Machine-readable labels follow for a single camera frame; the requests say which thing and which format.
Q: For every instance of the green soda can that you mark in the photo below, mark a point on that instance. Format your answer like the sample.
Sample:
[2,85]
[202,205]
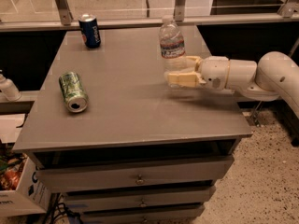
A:
[75,97]

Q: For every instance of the blue Pepsi can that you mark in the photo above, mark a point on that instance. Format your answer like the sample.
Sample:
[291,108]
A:
[89,30]

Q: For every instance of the clear plastic water bottle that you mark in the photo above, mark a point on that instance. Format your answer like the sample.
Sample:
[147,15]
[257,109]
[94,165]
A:
[172,47]

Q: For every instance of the grey metal railing frame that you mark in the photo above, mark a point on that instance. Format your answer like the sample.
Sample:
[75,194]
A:
[34,15]

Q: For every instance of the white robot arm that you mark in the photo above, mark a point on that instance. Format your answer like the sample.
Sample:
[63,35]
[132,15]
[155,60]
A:
[276,75]

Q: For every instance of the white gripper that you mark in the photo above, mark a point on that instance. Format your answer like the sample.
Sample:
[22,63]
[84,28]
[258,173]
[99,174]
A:
[214,72]

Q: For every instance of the white cardboard box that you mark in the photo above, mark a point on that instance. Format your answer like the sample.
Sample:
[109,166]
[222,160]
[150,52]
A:
[30,196]

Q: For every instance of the grey drawer cabinet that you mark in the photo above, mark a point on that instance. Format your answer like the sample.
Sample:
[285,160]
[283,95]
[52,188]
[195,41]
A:
[140,151]

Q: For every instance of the white spray bottle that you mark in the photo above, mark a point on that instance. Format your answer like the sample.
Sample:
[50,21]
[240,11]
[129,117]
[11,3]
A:
[8,88]

